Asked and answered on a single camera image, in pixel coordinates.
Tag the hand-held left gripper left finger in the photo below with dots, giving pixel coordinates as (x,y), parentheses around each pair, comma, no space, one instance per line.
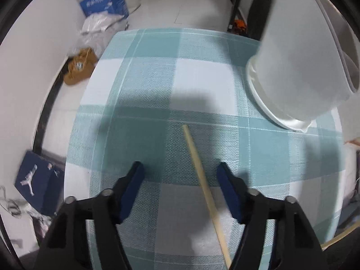
(132,191)

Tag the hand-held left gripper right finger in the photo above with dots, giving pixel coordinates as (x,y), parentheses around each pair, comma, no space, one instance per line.
(230,194)

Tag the single wooden chopstick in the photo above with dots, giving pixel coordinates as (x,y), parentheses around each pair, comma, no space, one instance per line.
(201,174)

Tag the white utensil holder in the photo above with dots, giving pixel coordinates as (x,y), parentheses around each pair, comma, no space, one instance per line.
(295,62)

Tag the navy shoe box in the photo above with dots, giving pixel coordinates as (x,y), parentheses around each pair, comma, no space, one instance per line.
(39,185)

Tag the white plastic bag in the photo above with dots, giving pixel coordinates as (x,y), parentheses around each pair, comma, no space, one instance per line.
(25,211)

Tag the teal plaid tablecloth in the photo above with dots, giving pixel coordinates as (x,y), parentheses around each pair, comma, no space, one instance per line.
(197,84)

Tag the brown shoe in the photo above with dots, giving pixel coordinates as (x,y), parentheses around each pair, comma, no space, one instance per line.
(85,59)
(77,74)

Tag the grey plastic parcel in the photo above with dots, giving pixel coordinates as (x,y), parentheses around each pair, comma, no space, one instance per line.
(92,42)
(101,24)

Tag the black backpack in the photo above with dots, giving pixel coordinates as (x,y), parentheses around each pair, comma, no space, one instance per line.
(258,14)

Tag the blue cardboard box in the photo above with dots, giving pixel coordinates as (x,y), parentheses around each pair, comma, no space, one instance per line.
(104,2)

